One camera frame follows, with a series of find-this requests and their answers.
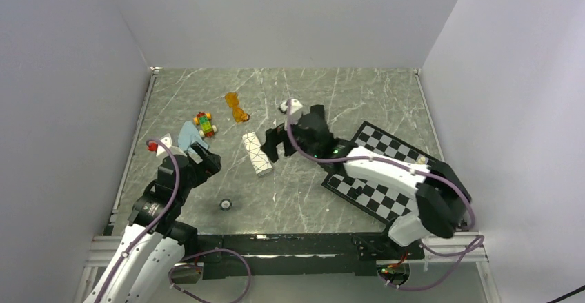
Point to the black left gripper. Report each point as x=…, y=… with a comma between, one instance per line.
x=208, y=166

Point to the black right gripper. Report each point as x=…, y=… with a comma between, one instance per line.
x=273, y=138

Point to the light blue cleaning cloth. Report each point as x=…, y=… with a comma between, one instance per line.
x=188, y=136

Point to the white geometric glasses case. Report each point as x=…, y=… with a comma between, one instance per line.
x=259, y=160

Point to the black glasses case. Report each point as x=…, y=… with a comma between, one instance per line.
x=318, y=110

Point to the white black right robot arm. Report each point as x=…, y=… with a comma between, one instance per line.
x=440, y=200

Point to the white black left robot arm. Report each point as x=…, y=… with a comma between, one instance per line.
x=153, y=240

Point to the small round metal disc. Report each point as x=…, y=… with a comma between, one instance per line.
x=225, y=204

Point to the colourful toy brick car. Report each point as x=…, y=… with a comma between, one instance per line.
x=205, y=128

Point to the black white chessboard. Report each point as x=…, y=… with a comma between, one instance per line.
x=379, y=186

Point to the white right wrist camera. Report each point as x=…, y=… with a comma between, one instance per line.
x=290, y=106

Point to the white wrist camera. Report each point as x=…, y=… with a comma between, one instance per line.
x=159, y=146
x=290, y=106

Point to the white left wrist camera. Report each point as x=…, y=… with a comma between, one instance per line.
x=159, y=146

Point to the black table front rail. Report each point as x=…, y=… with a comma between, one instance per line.
x=360, y=254

